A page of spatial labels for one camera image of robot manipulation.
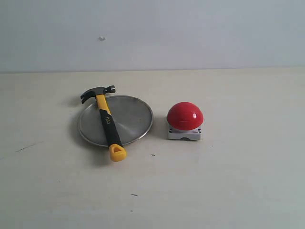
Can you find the yellow black claw hammer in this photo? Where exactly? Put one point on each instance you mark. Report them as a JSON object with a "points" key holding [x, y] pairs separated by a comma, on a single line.
{"points": [[116, 150]]}

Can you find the red dome push button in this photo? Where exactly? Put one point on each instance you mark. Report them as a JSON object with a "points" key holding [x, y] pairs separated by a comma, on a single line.
{"points": [[185, 120]]}

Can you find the round stainless steel plate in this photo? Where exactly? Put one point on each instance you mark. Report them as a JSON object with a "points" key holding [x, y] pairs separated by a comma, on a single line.
{"points": [[132, 116]]}

